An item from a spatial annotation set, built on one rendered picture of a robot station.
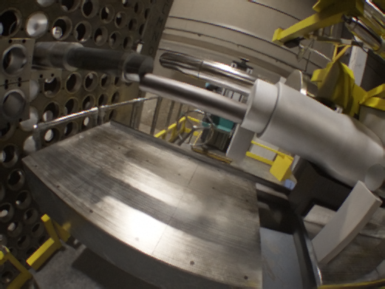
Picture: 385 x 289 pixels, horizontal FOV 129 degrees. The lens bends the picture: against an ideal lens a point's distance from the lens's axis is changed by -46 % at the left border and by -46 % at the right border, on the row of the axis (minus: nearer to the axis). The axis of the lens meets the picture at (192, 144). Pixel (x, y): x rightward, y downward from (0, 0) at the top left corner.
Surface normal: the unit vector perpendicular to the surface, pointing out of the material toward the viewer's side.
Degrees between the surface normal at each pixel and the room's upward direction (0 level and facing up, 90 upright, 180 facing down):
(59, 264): 0
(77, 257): 0
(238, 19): 90
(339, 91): 90
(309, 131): 93
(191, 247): 0
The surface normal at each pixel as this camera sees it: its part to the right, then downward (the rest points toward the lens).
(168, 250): 0.29, -0.88
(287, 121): -0.26, 0.37
